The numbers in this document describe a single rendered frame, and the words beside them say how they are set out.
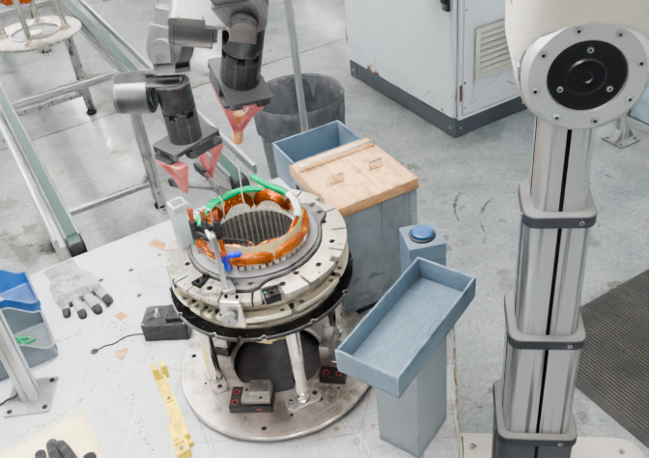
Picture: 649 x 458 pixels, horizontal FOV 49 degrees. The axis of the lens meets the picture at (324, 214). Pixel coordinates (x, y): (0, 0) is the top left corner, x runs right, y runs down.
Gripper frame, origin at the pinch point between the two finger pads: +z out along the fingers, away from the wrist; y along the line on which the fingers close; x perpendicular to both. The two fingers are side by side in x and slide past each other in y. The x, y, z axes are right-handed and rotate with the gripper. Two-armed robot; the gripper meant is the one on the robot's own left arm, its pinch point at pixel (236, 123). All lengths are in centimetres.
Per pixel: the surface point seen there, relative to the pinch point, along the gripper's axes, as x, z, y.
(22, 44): -17, 126, -188
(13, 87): -20, 257, -316
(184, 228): -8.5, 21.3, 1.4
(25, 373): -39, 55, 0
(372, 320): 12.8, 18.2, 29.9
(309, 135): 29, 35, -26
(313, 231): 11.7, 19.5, 10.0
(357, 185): 27.7, 25.8, -2.0
